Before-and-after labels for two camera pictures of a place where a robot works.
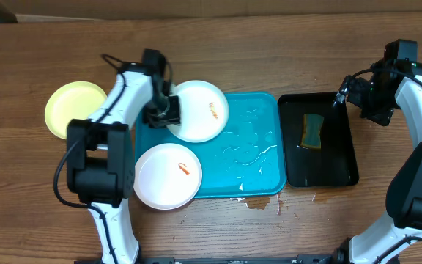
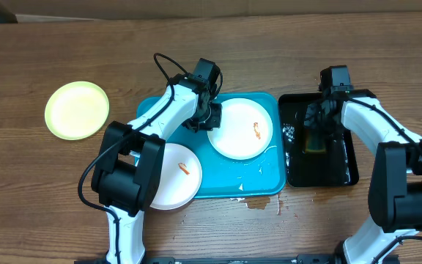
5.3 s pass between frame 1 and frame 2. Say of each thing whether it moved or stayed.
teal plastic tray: stayed
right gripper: moved
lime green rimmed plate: stayed
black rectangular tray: stayed
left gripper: moved
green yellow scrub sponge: moved
